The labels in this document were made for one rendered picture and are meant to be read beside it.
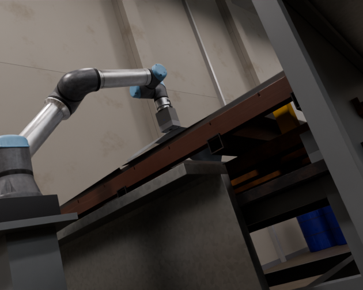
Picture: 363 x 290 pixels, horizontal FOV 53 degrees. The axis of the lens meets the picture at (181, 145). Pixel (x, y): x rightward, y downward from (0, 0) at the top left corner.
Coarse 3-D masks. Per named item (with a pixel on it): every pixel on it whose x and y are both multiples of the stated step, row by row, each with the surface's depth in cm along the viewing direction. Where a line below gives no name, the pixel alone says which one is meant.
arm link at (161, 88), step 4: (160, 84) 180; (156, 88) 177; (160, 88) 179; (164, 88) 181; (156, 92) 177; (160, 92) 178; (164, 92) 179; (156, 96) 178; (160, 96) 178; (164, 96) 178
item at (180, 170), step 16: (160, 176) 96; (176, 176) 93; (192, 176) 108; (208, 176) 111; (144, 192) 100; (160, 192) 115; (176, 192) 118; (112, 208) 108; (128, 208) 124; (144, 208) 127; (80, 224) 117; (96, 224) 134; (112, 224) 136; (64, 240) 144; (80, 240) 148
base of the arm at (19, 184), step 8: (0, 176) 106; (8, 176) 106; (16, 176) 106; (24, 176) 108; (32, 176) 111; (0, 184) 104; (8, 184) 105; (16, 184) 105; (24, 184) 106; (32, 184) 108; (0, 192) 103; (8, 192) 104; (16, 192) 103; (24, 192) 104; (32, 192) 106; (40, 192) 110
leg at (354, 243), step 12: (312, 156) 96; (324, 180) 94; (324, 192) 94; (336, 192) 92; (336, 204) 92; (336, 216) 92; (348, 216) 90; (348, 228) 90; (348, 240) 90; (360, 240) 88; (360, 252) 88; (360, 264) 88
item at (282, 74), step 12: (264, 84) 106; (228, 108) 113; (204, 120) 118; (264, 120) 125; (300, 120) 155; (240, 132) 129; (252, 132) 134; (264, 132) 139; (276, 132) 144; (168, 144) 128; (144, 156) 135; (108, 180) 146; (84, 192) 156
